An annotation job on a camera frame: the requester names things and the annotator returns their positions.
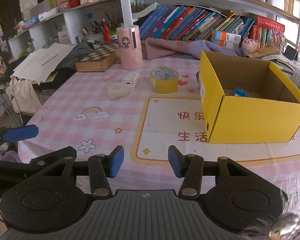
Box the row of blue children's books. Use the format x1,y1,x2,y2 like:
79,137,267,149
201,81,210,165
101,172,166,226
139,4,255,42

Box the white red label box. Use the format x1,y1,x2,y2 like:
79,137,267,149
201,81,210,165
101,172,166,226
57,29,72,44

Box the pink cylindrical container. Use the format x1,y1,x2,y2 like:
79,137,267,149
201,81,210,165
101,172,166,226
116,25,143,70

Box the purple cloth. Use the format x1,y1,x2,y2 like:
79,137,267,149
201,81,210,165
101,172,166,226
140,37,250,60

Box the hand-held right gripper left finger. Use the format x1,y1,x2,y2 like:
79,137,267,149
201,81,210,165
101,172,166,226
46,145,125,197

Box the pile of papers and booklets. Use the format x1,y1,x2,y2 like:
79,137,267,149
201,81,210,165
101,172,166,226
252,46,300,93

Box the white tissue pack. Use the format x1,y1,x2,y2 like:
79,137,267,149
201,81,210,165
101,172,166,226
39,7,60,22

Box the yellow tape roll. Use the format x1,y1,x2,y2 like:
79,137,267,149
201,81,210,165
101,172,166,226
150,66,179,94

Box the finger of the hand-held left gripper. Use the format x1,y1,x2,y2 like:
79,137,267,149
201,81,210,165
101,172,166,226
0,146,77,180
0,124,39,143

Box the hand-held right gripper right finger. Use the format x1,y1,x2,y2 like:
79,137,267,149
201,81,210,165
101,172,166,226
168,145,250,197

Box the wooden chess board box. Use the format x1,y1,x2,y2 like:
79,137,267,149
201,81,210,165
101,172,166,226
75,42,120,72

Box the black phone on stand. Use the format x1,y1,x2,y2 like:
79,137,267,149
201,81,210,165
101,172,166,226
283,45,298,61

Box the brown cardboard sheet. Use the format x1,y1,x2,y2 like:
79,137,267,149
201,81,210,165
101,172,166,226
250,46,282,60

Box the dark grey cloth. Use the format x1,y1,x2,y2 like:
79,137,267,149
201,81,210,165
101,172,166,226
57,42,94,69

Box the blue plastic bag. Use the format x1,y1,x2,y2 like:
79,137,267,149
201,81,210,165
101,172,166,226
232,87,252,98

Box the pink pig plush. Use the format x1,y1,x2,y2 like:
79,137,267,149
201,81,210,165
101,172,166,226
241,36,258,53

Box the colourful figure display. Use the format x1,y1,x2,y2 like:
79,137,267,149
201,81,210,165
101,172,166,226
266,29,286,48

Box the pink checked printed tablecloth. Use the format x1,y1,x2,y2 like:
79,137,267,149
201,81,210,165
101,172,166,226
17,55,300,193

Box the white bookshelf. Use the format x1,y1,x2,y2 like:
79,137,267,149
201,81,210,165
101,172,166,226
9,0,300,60

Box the cream hanging cloth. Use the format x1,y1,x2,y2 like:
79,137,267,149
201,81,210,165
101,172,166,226
9,76,42,114

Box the white rounded block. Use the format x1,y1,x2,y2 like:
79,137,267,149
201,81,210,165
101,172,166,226
107,82,129,100

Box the cluster of pens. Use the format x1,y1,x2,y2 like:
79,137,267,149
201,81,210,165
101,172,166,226
84,12,123,43

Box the flat red book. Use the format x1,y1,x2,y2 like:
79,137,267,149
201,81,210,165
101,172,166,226
255,15,285,33

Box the white charger plug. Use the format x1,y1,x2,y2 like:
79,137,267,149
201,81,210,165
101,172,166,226
122,72,140,88

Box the white paper sheets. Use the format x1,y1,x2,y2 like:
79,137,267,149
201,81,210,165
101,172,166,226
12,42,77,83

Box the yellow cardboard box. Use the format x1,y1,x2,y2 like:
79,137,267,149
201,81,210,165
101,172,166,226
197,50,300,144

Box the orange white carton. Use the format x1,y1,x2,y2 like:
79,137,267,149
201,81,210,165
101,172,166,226
211,30,242,42
211,39,240,49

